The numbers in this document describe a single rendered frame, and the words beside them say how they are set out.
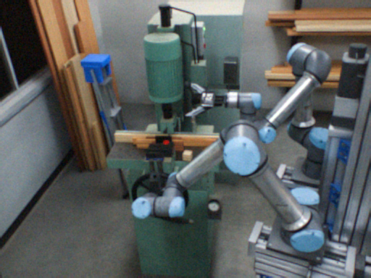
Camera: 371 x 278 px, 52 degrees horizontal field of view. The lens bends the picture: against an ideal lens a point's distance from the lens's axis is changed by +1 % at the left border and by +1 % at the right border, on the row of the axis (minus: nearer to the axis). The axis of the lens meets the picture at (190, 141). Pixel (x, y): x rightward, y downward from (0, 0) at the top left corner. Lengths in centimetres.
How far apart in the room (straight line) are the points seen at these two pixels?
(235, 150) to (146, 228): 123
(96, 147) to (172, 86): 174
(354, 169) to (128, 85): 342
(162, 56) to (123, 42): 267
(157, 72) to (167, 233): 98
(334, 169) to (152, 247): 123
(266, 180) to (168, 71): 80
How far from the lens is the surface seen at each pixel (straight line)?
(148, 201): 147
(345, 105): 160
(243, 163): 124
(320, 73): 176
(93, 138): 344
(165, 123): 201
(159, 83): 187
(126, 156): 207
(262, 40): 422
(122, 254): 279
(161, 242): 239
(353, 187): 169
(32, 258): 296
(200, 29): 213
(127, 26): 441
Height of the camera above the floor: 202
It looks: 32 degrees down
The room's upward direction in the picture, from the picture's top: 3 degrees counter-clockwise
